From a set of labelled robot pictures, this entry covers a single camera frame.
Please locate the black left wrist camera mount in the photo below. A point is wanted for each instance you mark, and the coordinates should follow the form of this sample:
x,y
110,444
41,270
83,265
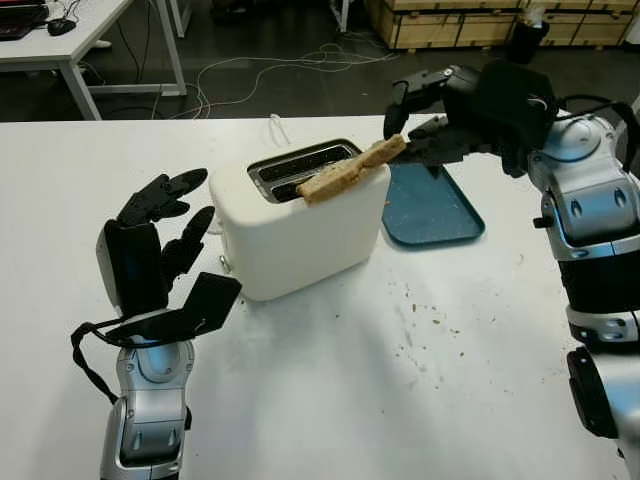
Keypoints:
x,y
210,300

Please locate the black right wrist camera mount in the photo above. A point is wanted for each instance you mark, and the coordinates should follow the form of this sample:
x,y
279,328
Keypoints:
x,y
515,160

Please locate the white desk leg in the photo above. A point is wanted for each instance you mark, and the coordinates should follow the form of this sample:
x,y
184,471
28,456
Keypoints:
x,y
341,15

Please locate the black computer mouse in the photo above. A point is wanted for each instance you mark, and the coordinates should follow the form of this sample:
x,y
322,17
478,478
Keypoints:
x,y
60,27

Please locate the black laptop with red screen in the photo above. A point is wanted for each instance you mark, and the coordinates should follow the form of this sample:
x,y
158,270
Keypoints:
x,y
20,22

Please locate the white office desk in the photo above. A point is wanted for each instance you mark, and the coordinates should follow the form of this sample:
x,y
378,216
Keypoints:
x,y
75,30

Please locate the slice of brown bread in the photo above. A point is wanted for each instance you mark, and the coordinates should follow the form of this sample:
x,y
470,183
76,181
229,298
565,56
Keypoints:
x,y
340,180

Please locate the black trash bin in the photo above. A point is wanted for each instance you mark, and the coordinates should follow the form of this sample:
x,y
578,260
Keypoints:
x,y
527,42

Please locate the white desk frame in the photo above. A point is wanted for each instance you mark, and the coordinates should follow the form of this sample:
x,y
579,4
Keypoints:
x,y
180,17

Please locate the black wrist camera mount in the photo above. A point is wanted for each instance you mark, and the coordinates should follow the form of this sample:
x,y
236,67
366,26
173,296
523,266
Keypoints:
x,y
210,300
515,160

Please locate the white shoe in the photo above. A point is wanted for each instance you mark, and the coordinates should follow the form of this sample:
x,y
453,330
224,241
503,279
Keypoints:
x,y
103,43

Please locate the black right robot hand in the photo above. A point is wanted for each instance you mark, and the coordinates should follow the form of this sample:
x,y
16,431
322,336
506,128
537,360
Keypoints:
x,y
510,105

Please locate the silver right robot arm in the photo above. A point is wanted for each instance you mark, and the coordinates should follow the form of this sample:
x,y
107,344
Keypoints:
x,y
595,200

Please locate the white two-slot toaster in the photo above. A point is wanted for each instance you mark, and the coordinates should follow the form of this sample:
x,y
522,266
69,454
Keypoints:
x,y
300,250

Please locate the blue plastic tray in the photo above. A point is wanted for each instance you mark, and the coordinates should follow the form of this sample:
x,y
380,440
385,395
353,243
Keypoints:
x,y
430,210

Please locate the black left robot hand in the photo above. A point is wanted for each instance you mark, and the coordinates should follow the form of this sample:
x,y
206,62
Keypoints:
x,y
135,265

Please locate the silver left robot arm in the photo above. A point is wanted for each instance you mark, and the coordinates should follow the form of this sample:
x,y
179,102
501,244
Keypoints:
x,y
150,415

